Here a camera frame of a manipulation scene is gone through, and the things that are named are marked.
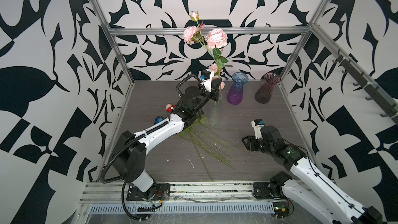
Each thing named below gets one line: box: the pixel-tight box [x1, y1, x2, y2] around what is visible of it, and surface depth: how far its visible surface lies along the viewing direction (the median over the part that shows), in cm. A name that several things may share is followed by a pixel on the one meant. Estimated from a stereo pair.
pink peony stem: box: [182, 10, 233, 82], surface depth 55 cm
